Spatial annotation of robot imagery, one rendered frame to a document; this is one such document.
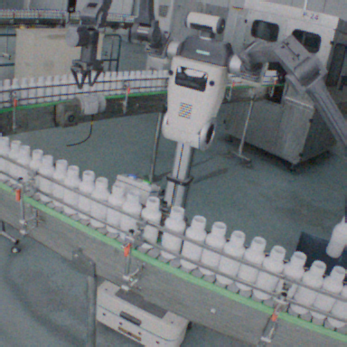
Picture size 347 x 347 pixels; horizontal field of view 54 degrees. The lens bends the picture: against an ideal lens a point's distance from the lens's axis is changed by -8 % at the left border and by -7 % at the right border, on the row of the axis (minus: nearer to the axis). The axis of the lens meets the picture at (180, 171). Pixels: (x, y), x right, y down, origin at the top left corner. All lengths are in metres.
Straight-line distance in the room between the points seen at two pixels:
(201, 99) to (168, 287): 0.79
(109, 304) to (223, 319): 0.99
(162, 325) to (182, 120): 1.03
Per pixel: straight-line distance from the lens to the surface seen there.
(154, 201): 1.11
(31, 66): 4.94
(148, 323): 1.95
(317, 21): 4.50
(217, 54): 1.59
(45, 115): 2.50
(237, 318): 1.13
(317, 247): 1.61
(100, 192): 1.16
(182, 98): 1.58
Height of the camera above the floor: 1.71
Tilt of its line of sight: 25 degrees down
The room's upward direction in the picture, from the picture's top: 11 degrees clockwise
